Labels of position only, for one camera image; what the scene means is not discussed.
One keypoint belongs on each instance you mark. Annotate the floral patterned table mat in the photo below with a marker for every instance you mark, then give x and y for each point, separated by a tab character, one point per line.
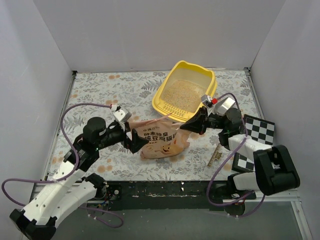
92	92

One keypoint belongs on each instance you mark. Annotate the yellow plastic litter box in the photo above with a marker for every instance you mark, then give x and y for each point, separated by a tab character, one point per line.
179	96

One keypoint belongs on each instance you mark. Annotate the gold brown bookmark strip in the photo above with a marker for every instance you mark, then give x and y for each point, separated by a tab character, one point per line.
215	156

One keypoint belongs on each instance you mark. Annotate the pink cat litter bag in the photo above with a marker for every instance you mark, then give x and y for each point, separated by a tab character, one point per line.
165	138

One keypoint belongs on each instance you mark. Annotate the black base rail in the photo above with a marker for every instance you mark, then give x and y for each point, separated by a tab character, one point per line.
161	195

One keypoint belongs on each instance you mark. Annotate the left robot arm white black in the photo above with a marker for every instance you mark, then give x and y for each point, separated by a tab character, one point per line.
39	219

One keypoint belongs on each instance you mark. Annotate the silver metal scoop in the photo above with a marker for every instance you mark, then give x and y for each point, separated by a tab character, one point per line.
222	106

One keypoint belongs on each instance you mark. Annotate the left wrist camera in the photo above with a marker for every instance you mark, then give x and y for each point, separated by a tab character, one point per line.
121	115

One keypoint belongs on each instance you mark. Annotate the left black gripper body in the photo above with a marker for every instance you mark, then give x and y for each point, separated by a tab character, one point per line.
128	139

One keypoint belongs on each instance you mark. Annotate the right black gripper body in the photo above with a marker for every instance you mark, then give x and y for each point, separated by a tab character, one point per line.
204	120

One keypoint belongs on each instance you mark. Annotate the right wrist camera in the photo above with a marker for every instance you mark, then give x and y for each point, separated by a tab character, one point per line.
208	101

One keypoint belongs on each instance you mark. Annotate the black white checkerboard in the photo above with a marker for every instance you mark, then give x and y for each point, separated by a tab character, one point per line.
260	130

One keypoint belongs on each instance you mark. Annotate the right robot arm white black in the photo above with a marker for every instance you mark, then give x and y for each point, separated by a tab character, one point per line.
274	170

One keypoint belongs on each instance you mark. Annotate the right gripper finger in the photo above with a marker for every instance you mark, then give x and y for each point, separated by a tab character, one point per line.
196	120
194	128

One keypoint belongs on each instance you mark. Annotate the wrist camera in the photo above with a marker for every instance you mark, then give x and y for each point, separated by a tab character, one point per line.
208	101
121	115

